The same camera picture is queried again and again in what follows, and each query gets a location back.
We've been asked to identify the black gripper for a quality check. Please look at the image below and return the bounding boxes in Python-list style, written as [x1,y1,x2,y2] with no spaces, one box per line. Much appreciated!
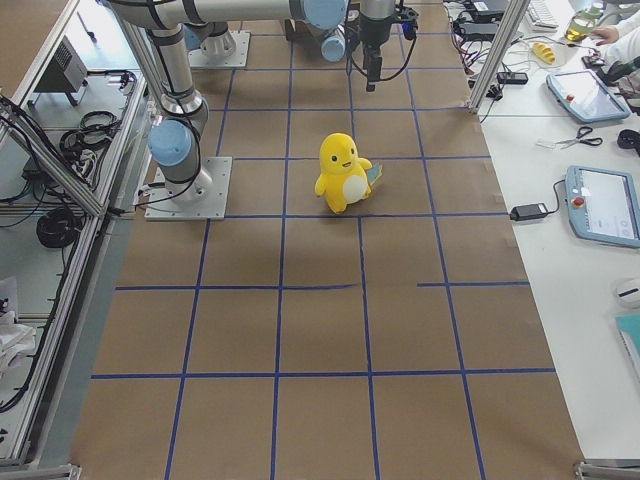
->
[362,43,382,92]

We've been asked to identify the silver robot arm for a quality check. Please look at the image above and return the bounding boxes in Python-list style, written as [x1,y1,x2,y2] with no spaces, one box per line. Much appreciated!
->
[184,20,347,70]
[109,0,349,212]

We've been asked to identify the person hand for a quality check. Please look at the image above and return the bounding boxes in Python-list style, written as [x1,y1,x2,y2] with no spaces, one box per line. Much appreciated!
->
[590,25,620,46]

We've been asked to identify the yellow plush toy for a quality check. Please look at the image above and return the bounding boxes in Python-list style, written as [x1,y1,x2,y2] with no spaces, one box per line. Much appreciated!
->
[314,133,382,214]

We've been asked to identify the yellow banana toy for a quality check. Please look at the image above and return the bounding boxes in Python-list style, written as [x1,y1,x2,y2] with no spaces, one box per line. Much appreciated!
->
[531,42,556,66]

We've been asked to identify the black power adapter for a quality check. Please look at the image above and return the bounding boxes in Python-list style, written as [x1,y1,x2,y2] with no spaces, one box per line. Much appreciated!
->
[509,203,550,222]

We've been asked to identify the blue teach pendant far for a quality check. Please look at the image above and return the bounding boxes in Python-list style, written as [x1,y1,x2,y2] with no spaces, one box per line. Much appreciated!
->
[546,70,631,124]

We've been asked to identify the blue teach pendant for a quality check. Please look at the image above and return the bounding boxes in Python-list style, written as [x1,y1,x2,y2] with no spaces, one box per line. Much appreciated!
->
[565,165,639,249]
[546,70,631,124]

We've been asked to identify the black scissors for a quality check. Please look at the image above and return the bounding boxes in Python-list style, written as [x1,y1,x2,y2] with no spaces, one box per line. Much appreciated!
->
[556,126,603,149]

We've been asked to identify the blue teach pendant near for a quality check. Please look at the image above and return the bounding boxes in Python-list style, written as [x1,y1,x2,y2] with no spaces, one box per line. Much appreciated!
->
[565,165,639,249]

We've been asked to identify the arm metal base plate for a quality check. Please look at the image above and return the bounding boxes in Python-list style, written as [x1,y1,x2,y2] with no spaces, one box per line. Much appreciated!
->
[144,157,232,221]
[189,30,251,70]

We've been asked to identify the aluminium frame post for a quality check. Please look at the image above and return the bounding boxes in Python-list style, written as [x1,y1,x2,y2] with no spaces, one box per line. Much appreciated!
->
[468,0,529,113]

